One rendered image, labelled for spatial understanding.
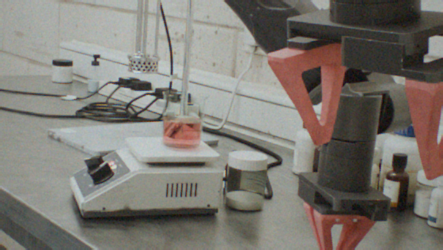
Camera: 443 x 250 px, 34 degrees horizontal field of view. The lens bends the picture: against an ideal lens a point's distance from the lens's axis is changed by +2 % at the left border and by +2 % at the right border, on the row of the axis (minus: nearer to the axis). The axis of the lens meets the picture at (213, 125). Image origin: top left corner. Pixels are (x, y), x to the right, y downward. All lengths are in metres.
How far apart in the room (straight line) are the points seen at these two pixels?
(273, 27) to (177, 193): 0.33
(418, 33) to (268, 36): 0.36
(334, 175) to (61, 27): 1.77
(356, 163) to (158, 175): 0.33
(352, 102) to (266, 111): 0.81
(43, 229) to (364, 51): 0.67
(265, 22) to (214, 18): 0.99
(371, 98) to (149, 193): 0.37
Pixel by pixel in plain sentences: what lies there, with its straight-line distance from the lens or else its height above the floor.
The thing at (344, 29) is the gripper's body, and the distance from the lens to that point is 0.46.
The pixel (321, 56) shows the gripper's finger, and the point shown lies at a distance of 0.53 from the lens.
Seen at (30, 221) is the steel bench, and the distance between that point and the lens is 1.06.
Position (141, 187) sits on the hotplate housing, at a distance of 1.00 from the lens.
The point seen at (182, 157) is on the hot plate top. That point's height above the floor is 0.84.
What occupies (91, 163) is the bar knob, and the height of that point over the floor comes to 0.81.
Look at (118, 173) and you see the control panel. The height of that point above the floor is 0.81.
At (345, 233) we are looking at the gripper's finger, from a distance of 0.84.
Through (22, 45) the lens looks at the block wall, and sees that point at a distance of 2.72.
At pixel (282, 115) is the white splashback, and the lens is 1.53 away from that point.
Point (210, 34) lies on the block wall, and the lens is 1.78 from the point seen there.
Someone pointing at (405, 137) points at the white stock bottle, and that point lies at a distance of 1.20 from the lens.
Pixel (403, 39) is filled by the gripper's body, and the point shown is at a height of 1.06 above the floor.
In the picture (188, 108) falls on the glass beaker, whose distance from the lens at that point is 1.02.
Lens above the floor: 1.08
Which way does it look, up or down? 11 degrees down
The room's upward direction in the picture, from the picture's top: 5 degrees clockwise
